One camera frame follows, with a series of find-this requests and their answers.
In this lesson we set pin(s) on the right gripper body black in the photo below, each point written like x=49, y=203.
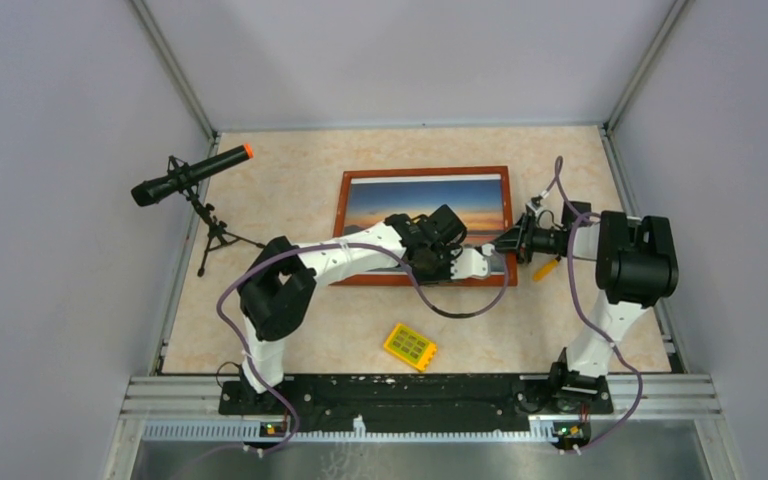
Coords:
x=540, y=240

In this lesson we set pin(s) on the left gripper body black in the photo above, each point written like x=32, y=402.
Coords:
x=436, y=268

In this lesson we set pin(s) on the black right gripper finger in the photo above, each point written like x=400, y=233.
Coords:
x=519, y=229
x=508, y=245

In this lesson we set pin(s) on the red wooden picture frame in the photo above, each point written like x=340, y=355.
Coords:
x=424, y=172

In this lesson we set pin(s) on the yellow handled screwdriver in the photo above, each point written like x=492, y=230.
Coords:
x=546, y=269

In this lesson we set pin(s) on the sunset photo print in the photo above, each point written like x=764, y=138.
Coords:
x=424, y=202

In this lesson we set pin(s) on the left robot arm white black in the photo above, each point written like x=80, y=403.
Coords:
x=284, y=277

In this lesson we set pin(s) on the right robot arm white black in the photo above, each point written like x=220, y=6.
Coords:
x=635, y=267

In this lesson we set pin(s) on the black mini tripod stand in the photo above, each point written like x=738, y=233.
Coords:
x=218, y=235

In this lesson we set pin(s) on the black microphone orange tip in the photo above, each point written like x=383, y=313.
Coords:
x=181, y=175

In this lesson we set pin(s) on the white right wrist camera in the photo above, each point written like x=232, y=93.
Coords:
x=534, y=208

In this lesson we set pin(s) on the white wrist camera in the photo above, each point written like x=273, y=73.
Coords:
x=534, y=208
x=472, y=262

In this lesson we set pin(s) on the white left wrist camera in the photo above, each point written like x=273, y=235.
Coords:
x=472, y=262

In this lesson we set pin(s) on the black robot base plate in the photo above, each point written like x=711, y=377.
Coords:
x=402, y=403

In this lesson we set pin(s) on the white slotted cable duct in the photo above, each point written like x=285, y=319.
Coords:
x=250, y=431

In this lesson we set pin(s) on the aluminium rail frame front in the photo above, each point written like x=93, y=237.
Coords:
x=654, y=398

